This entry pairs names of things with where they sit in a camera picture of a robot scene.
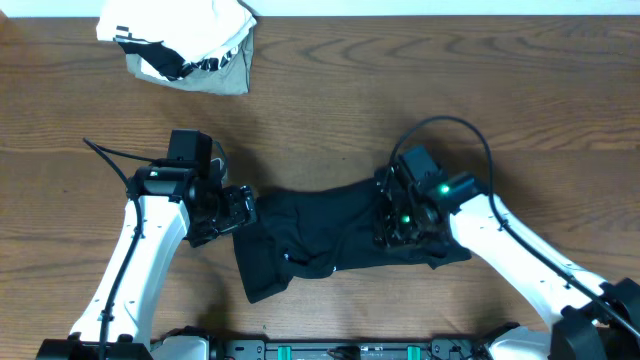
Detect black t-shirt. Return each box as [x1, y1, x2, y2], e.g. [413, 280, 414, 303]
[233, 178, 471, 303]

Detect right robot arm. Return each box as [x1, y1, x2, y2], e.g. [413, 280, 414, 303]
[374, 146, 639, 359]

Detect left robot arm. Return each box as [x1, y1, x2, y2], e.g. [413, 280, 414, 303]
[37, 129, 257, 360]

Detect grey-beige folded garment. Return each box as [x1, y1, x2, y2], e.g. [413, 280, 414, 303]
[126, 30, 254, 95]

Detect black and white garment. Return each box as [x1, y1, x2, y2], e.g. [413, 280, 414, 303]
[113, 25, 251, 81]

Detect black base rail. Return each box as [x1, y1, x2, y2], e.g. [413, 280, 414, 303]
[159, 338, 501, 360]

